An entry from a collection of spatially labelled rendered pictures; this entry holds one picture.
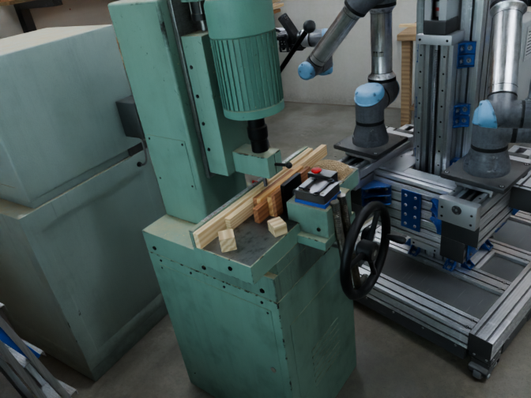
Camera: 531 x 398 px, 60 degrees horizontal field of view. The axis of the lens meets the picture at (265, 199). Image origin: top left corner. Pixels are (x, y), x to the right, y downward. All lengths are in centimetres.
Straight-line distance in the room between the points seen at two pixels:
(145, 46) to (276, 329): 91
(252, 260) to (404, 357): 111
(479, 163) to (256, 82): 85
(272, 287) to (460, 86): 104
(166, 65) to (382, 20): 94
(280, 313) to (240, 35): 78
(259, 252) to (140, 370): 121
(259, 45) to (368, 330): 146
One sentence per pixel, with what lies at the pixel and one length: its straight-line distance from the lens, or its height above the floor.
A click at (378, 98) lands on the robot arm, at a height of 102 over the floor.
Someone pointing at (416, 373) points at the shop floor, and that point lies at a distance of 209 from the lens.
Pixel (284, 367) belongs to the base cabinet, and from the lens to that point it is 155.
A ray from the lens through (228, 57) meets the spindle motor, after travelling 122.
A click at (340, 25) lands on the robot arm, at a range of 189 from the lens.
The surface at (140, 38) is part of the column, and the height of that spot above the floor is 142.
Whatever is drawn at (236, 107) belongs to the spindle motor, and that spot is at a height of 124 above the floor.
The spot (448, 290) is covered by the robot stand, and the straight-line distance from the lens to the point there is 215.
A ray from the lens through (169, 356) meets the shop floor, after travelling 230.
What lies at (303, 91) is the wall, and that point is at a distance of 516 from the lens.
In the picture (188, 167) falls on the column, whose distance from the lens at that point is 146.
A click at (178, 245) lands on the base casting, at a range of 152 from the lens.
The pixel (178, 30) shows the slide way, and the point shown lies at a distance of 135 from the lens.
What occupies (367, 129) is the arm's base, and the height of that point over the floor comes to 89.
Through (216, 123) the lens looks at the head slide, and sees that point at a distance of 135.
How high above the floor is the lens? 161
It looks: 29 degrees down
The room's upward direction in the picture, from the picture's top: 9 degrees counter-clockwise
